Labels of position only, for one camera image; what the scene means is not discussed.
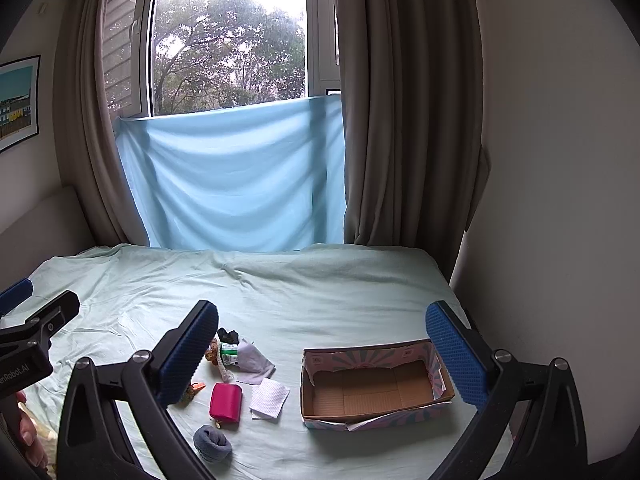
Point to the right brown curtain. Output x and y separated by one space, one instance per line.
412 100

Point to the person's left hand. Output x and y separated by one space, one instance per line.
33 450

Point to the black sock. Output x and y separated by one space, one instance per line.
228 336

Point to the left brown curtain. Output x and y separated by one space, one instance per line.
85 146

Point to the framed wall picture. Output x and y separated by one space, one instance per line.
19 81

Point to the grey sock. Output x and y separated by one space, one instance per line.
211 444

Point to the light blue hanging cloth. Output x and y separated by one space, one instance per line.
261 178

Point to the brown curtain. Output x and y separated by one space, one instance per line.
412 100
85 146

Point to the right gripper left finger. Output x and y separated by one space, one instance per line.
92 440

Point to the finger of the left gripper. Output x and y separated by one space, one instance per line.
44 323
13 296

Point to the window with white frame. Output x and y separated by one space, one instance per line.
169 57

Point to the white cloth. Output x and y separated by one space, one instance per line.
268 399

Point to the patterned cardboard box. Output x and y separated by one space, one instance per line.
373 387

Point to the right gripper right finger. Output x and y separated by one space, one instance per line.
551 442

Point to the mint green bed sheet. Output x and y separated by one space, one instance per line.
283 302

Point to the magenta pouch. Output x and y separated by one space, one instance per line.
225 403

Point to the grey microfibre cloth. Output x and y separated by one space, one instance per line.
253 366

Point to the brown plush toy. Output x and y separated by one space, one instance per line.
213 356

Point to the beige headboard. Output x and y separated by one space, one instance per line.
57 226

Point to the green wet wipes pack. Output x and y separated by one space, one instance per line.
229 354

